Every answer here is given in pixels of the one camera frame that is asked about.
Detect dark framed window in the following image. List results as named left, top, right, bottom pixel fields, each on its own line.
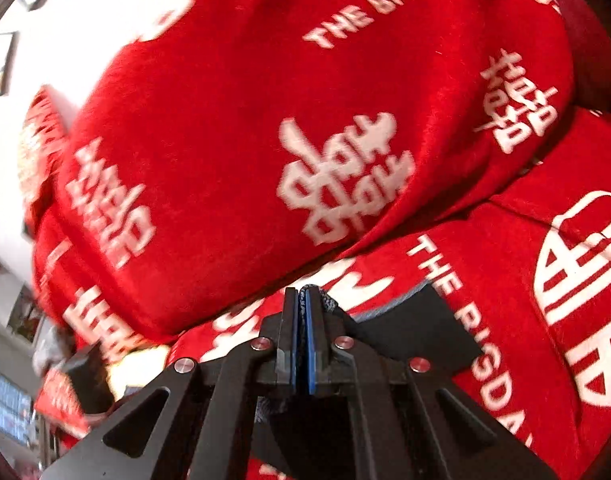
left=0, top=365, right=36, bottom=446

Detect red printed bed sheet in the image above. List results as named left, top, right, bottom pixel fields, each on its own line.
left=165, top=105, right=611, bottom=480

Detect bright wall window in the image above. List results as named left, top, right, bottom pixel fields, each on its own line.
left=0, top=32, right=18, bottom=98

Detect black pants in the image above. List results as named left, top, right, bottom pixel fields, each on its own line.
left=255, top=282, right=481, bottom=426

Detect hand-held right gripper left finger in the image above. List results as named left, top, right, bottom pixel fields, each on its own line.
left=40, top=287, right=298, bottom=480

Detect cream cloth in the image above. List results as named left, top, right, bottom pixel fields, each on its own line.
left=105, top=345, right=171, bottom=401

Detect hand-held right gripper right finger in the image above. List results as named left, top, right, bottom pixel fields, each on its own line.
left=296, top=285, right=556, bottom=480

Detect red printed quilt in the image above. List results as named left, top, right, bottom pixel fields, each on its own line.
left=32, top=0, right=576, bottom=361

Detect dark object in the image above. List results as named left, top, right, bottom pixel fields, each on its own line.
left=65, top=345, right=116, bottom=416

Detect red patterned pillow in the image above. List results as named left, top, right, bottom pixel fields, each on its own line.
left=32, top=367, right=93, bottom=438
left=18, top=85, right=68, bottom=231

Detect grey fluffy cloth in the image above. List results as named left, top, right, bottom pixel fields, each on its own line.
left=32, top=320, right=73, bottom=376

